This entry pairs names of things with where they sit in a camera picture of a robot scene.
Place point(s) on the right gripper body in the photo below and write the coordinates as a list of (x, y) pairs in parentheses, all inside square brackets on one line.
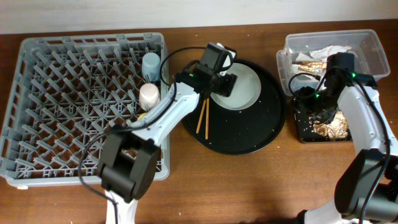
[(318, 104)]

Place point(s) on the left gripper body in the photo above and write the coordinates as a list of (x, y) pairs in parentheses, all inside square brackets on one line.
[(224, 86)]

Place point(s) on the grey round plate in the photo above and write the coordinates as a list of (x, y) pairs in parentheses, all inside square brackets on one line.
[(246, 90)]

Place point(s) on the brown food scraps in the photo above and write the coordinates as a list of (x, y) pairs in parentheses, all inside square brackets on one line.
[(336, 130)]

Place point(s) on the gold foil wrapper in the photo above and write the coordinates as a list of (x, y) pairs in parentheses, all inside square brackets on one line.
[(310, 67)]

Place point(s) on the white napkin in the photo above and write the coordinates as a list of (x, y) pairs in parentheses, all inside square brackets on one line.
[(320, 55)]

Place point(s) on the pink cup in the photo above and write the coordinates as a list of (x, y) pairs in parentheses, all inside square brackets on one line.
[(149, 96)]

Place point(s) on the light blue cup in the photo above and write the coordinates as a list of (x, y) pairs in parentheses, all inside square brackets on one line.
[(151, 67)]

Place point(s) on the yellow bowl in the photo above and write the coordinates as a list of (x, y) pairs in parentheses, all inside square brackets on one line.
[(141, 116)]

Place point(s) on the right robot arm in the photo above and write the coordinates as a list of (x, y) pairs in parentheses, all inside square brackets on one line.
[(367, 191)]

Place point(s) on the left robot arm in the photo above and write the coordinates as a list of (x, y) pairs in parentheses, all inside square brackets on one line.
[(128, 160)]

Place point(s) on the grey dishwasher rack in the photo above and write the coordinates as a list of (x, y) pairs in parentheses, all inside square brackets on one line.
[(66, 93)]

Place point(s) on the black rectangular tray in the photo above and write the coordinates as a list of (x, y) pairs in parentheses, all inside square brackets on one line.
[(304, 125)]

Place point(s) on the round black tray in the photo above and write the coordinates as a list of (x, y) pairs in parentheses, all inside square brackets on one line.
[(243, 131)]

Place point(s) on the clear plastic bin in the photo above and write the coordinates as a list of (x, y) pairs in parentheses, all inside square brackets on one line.
[(369, 55)]

